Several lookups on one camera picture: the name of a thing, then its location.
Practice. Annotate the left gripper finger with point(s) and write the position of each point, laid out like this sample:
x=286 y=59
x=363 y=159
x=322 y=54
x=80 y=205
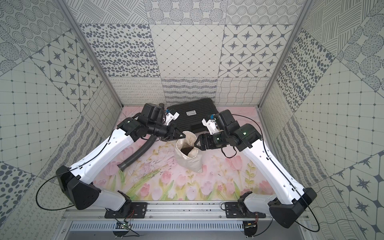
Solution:
x=177 y=138
x=179 y=133

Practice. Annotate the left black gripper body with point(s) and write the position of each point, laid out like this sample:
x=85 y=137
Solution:
x=171 y=131

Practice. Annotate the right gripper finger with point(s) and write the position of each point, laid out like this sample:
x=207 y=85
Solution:
x=198 y=147
x=198 y=141

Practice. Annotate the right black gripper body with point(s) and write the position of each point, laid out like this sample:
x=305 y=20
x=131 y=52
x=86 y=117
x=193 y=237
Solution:
x=212 y=141

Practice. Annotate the white cloth soil bag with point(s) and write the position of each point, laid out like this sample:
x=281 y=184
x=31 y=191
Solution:
x=187 y=155

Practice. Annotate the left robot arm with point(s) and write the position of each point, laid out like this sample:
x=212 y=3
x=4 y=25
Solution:
x=76 y=181

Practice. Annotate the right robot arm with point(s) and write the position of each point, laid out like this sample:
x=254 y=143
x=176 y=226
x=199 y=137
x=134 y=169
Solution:
x=290 y=198

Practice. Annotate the black plastic tool case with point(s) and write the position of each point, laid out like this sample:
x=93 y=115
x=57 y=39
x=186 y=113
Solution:
x=192 y=113

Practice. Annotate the floral pink table mat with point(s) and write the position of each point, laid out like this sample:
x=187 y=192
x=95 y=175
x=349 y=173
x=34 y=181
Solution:
x=157 y=176

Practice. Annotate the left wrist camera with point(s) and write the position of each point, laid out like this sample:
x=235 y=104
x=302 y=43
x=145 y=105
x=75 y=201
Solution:
x=171 y=115

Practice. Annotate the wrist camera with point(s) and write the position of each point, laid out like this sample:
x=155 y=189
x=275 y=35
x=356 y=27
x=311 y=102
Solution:
x=210 y=123
x=171 y=115

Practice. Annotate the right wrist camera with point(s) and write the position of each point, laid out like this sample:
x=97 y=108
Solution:
x=210 y=123

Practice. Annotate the aluminium mounting rail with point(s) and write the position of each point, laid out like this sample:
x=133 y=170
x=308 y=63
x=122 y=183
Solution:
x=160 y=211

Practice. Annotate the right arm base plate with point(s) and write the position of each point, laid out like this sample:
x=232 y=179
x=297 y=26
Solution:
x=234 y=210

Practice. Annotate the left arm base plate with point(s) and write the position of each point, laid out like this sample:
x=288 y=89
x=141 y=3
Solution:
x=134 y=210

